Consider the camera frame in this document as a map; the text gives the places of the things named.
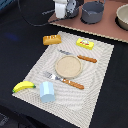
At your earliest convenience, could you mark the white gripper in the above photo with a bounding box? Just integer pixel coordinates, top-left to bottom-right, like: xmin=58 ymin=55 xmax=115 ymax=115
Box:
xmin=52 ymin=0 xmax=78 ymax=20

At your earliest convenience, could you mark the grey cooking pot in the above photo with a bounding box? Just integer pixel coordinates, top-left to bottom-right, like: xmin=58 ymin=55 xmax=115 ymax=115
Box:
xmin=81 ymin=0 xmax=104 ymax=24

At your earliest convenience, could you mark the orange toy bread loaf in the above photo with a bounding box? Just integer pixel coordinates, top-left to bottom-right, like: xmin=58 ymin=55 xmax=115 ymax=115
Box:
xmin=43 ymin=35 xmax=61 ymax=45

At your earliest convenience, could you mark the yellow toy box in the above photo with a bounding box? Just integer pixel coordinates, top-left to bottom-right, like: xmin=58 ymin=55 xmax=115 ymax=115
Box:
xmin=76 ymin=38 xmax=94 ymax=50

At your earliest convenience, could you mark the yellow toy banana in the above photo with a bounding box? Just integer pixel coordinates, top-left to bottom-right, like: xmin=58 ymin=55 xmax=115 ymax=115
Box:
xmin=12 ymin=81 xmax=36 ymax=93

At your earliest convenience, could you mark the light blue milk carton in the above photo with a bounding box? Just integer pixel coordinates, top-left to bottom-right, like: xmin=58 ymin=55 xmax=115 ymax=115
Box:
xmin=40 ymin=81 xmax=55 ymax=103

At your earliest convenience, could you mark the round wooden plate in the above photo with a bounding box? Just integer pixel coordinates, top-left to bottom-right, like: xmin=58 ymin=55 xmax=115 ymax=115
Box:
xmin=55 ymin=55 xmax=82 ymax=79

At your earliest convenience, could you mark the beige bowl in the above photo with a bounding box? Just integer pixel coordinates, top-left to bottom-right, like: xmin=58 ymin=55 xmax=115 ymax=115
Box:
xmin=116 ymin=4 xmax=128 ymax=30

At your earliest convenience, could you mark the beige woven placemat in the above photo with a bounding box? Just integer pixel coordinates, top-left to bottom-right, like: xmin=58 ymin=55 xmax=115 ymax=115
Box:
xmin=13 ymin=31 xmax=114 ymax=128

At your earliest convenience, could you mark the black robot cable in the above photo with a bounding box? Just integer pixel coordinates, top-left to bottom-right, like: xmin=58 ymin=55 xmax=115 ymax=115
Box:
xmin=17 ymin=0 xmax=61 ymax=28

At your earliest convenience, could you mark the knife with wooden handle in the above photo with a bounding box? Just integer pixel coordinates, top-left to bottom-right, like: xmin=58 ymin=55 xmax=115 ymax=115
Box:
xmin=58 ymin=50 xmax=97 ymax=63

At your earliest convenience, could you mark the fork with wooden handle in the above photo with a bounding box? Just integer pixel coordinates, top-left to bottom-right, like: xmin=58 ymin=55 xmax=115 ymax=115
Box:
xmin=43 ymin=71 xmax=84 ymax=90

